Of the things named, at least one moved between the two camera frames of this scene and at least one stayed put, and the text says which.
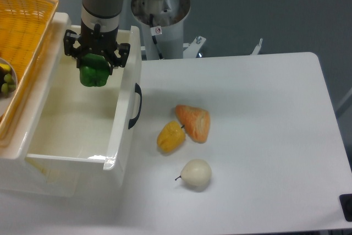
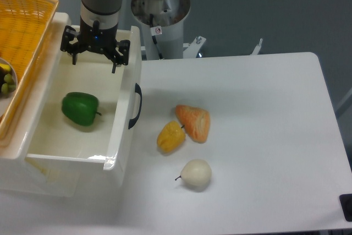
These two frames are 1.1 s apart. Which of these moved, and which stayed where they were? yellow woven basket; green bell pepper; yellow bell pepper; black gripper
Moved: green bell pepper
Stayed: yellow woven basket; yellow bell pepper; black gripper
